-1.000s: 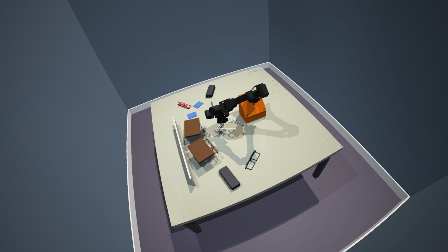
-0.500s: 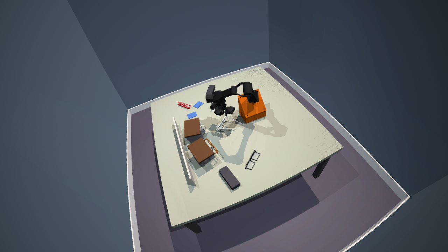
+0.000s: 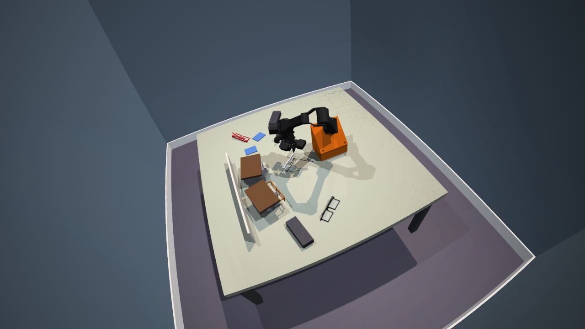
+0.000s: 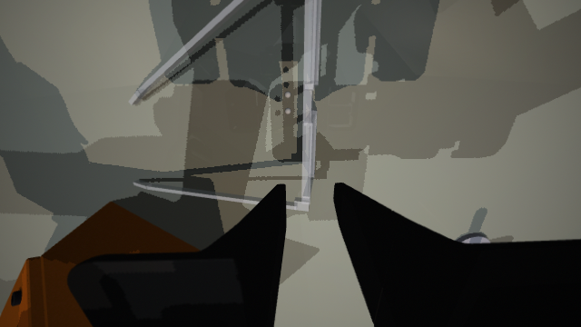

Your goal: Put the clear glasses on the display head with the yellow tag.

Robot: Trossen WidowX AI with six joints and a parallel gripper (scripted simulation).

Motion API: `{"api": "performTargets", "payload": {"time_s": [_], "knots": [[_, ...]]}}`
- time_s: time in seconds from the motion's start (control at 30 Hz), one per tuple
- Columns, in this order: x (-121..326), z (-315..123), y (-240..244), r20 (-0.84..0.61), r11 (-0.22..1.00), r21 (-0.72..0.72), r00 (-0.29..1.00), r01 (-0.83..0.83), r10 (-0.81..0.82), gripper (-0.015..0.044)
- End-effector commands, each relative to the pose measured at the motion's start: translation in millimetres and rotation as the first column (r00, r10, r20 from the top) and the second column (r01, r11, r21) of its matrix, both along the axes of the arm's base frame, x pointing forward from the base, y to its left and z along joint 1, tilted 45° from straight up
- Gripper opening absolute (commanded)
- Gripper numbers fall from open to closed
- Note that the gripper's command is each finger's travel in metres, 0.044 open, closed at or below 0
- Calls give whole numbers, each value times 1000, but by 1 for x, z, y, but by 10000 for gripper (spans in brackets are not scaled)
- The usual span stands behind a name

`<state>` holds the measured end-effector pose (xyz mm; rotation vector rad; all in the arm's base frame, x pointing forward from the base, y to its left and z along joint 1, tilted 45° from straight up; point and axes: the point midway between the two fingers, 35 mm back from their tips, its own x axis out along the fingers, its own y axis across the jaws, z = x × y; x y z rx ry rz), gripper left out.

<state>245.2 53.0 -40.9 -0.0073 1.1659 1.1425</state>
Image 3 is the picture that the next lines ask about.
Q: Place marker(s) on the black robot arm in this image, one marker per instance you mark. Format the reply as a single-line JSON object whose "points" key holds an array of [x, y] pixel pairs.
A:
{"points": [[285, 126]]}

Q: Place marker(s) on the white rectangular panel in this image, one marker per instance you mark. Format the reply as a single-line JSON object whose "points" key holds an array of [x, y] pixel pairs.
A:
{"points": [[240, 201]]}

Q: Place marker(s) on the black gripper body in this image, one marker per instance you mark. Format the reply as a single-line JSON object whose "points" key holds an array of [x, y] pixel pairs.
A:
{"points": [[299, 144]]}

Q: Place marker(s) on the black-framed clear glasses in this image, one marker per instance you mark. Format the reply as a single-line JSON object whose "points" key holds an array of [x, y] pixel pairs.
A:
{"points": [[333, 203]]}

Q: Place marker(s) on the blue flat rectangular panel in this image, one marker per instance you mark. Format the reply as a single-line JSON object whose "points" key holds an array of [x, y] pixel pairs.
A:
{"points": [[258, 137], [251, 150]]}

